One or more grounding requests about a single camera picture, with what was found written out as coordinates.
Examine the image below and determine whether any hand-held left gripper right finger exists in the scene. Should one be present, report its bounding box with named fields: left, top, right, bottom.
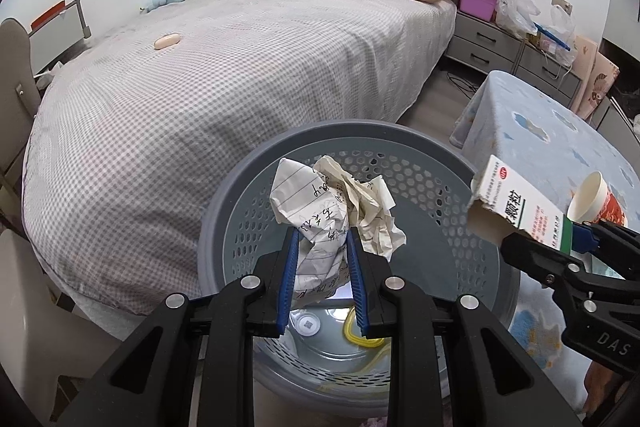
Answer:
left=347, top=227, right=583, bottom=427

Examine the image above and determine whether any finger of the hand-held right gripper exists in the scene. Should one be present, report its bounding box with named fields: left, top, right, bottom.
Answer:
left=570, top=219, right=640, bottom=279
left=500, top=229, right=608, bottom=333

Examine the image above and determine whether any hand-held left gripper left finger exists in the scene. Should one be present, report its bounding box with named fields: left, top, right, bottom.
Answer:
left=57, top=227, right=301, bottom=427

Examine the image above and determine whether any small white round lid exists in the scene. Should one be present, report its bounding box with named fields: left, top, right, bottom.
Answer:
left=292, top=311, right=321, bottom=337

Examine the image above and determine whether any yellow plastic ring lid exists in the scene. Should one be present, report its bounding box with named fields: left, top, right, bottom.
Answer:
left=341, top=307, right=388, bottom=350

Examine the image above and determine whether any white green medicine box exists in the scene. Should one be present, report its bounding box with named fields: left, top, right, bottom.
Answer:
left=470, top=155, right=576, bottom=255

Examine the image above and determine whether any lined paper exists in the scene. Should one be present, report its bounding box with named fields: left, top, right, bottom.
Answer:
left=270, top=157, right=353, bottom=308

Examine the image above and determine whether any cream paper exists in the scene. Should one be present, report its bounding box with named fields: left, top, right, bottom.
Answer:
left=312, top=155, right=407, bottom=255

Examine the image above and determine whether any grey perforated plastic basket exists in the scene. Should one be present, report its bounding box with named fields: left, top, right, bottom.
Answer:
left=196, top=120, right=521, bottom=418

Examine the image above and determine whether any red white paper cup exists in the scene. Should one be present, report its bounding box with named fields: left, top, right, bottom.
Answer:
left=566, top=170, right=628, bottom=228

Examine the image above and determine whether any small table with blue cloth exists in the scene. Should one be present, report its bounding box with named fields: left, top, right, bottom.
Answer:
left=450, top=69, right=640, bottom=378

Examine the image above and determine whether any pink cartoon board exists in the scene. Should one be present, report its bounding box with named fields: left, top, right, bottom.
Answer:
left=582, top=52, right=621, bottom=120

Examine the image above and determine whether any grey nightstand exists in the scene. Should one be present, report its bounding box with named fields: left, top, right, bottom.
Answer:
left=446, top=9, right=523, bottom=75
left=515, top=42, right=583, bottom=100

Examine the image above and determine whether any plain pink board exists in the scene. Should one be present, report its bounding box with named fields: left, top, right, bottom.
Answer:
left=572, top=36, right=599, bottom=108

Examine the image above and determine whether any blue stick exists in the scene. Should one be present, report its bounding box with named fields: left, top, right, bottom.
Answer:
left=532, top=22, right=572, bottom=52

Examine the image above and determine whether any bed with checked sheet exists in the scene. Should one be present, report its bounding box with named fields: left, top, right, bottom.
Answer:
left=22, top=0, right=457, bottom=323

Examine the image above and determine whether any clear plastic bag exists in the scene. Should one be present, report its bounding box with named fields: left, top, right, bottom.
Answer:
left=547, top=4, right=577, bottom=44

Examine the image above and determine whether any white plastic bag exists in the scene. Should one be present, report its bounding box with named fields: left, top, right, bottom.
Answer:
left=495, top=0, right=542, bottom=40

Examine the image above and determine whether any pink storage box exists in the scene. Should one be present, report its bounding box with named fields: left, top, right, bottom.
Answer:
left=459, top=0, right=501, bottom=22

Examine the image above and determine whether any beige chair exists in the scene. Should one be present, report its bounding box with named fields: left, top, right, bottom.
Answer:
left=0, top=18, right=45, bottom=188

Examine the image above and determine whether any white cable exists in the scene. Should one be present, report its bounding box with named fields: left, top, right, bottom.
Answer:
left=537, top=47, right=572, bottom=81

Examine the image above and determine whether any black cable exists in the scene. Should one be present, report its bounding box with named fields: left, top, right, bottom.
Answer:
left=446, top=73, right=482, bottom=101

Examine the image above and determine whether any white frame with red panel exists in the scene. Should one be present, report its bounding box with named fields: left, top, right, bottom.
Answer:
left=30, top=0, right=92, bottom=75

